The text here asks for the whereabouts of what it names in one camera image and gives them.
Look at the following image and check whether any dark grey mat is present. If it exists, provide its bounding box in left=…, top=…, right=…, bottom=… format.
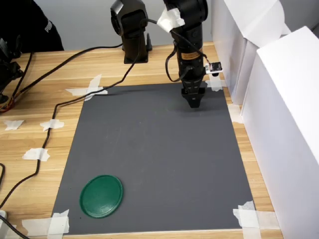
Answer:
left=51, top=83, right=257, bottom=235

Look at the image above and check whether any small white camera box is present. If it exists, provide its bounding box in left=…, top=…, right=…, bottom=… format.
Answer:
left=204, top=61, right=223, bottom=77

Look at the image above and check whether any white cardboard box with flap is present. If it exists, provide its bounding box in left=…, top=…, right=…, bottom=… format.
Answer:
left=210, top=0, right=292, bottom=105

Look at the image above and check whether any person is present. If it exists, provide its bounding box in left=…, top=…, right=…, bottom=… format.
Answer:
left=0, top=0, right=65, bottom=53

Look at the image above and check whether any bundle of coloured wires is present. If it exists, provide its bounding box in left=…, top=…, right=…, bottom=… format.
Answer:
left=0, top=96, right=17, bottom=113

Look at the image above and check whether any black base power cable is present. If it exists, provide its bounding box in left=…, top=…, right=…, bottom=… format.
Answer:
left=0, top=43, right=124, bottom=113

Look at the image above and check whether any white tape over cable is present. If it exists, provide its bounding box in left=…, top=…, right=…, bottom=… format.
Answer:
left=39, top=119, right=65, bottom=132
left=22, top=148, right=50, bottom=162

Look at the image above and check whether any black mechanical device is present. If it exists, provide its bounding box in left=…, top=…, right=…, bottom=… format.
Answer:
left=0, top=34, right=24, bottom=104

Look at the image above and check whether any thick black camera cable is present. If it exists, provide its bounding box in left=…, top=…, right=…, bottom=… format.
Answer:
left=0, top=18, right=192, bottom=210

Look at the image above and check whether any round green lid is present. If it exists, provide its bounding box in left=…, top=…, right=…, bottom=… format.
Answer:
left=79, top=174, right=124, bottom=220

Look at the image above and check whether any large white cardboard box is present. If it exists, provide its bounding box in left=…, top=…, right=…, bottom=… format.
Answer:
left=240, top=26, right=319, bottom=239

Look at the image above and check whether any white tape piece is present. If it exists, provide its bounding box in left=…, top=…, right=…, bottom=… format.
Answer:
left=233, top=200, right=280, bottom=239
left=204, top=79, right=225, bottom=92
left=21, top=209, right=70, bottom=237
left=227, top=104, right=244, bottom=124
left=2, top=119, right=25, bottom=131

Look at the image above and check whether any white tape cross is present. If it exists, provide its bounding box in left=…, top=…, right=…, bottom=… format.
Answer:
left=65, top=74, right=109, bottom=102

